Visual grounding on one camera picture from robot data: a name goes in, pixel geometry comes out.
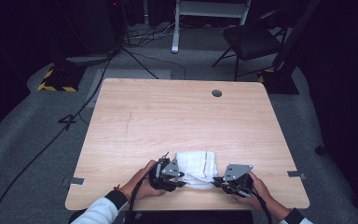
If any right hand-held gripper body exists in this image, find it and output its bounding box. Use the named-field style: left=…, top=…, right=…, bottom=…
left=222, top=163, right=255, bottom=198

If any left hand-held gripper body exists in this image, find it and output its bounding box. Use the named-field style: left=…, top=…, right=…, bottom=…
left=148, top=152, right=181, bottom=192

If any white towel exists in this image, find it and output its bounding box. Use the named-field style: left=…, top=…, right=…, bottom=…
left=175, top=150, right=219, bottom=190

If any person's right hand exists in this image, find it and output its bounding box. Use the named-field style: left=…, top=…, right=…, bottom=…
left=231, top=171, right=274, bottom=213

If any person's left hand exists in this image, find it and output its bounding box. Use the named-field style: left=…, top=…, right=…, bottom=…
left=119, top=160, right=167, bottom=201

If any person's dark lap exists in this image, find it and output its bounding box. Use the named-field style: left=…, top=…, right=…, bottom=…
left=69, top=210, right=255, bottom=224

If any grey tape strip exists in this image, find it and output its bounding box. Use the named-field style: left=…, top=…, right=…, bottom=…
left=286, top=170, right=308, bottom=180
left=62, top=176, right=86, bottom=187

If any black yellow striped stand base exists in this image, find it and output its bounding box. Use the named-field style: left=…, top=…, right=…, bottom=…
left=36, top=63, right=87, bottom=93
left=257, top=67, right=300, bottom=95

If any black tape floor mark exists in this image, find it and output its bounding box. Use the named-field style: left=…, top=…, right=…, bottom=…
left=58, top=113, right=77, bottom=132

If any black folding chair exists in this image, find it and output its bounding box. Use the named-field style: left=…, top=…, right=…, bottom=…
left=212, top=8, right=289, bottom=82

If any black slanted stand pole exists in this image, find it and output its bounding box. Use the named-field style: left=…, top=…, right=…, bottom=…
left=274, top=0, right=322, bottom=72

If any dark equipment cabinet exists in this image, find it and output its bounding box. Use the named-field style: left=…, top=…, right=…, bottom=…
left=55, top=0, right=126, bottom=60

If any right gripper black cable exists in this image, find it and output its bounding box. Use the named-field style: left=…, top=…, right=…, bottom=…
left=245, top=186, right=273, bottom=224

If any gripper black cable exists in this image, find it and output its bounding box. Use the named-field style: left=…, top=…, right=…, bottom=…
left=245, top=186, right=273, bottom=224
left=126, top=166, right=157, bottom=224

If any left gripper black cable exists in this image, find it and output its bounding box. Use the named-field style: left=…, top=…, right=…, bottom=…
left=126, top=166, right=157, bottom=224

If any long black floor cable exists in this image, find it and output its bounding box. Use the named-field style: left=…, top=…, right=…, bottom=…
left=0, top=55, right=115, bottom=224

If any bundle of floor cables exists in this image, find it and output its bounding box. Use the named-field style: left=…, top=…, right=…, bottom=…
left=123, top=21, right=181, bottom=49

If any white desk frame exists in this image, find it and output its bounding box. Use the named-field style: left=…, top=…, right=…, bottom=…
left=171, top=0, right=252, bottom=54

